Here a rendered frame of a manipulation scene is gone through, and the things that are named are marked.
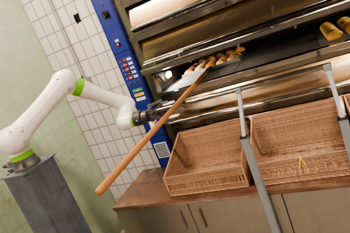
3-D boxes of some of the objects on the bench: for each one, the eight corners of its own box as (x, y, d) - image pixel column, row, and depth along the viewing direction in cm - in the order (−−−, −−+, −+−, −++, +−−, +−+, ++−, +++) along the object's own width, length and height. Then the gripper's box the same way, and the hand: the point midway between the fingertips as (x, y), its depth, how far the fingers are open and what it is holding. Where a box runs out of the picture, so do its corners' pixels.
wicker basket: (261, 149, 221) (249, 115, 215) (346, 134, 197) (336, 96, 191) (255, 188, 178) (240, 147, 172) (362, 175, 154) (350, 127, 148)
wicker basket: (189, 161, 246) (177, 131, 240) (257, 149, 223) (245, 116, 217) (169, 198, 203) (154, 163, 197) (250, 188, 180) (236, 147, 174)
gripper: (139, 99, 184) (172, 90, 174) (152, 129, 188) (184, 121, 179) (134, 103, 177) (167, 93, 168) (147, 134, 182) (180, 126, 172)
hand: (172, 109), depth 174 cm, fingers open, 8 cm apart
